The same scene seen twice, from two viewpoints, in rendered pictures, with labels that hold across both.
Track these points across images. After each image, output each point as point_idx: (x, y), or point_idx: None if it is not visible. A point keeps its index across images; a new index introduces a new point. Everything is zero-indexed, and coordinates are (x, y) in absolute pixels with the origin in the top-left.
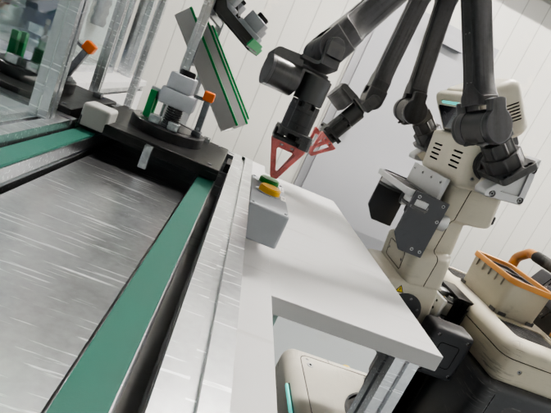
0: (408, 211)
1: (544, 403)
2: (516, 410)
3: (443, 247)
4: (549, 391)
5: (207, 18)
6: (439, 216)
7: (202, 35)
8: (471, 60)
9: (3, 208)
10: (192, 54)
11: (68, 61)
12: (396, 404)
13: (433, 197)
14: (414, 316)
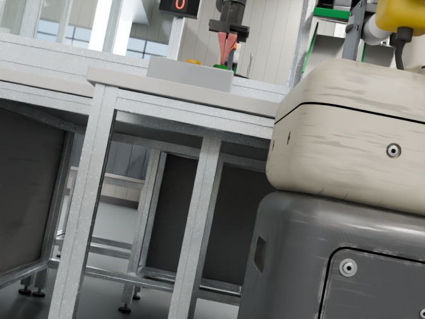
0: (345, 40)
1: (282, 201)
2: (261, 237)
3: (404, 61)
4: (283, 158)
5: (305, 18)
6: (358, 19)
7: (314, 32)
8: None
9: None
10: (300, 46)
11: (172, 55)
12: (86, 127)
13: (357, 4)
14: (150, 77)
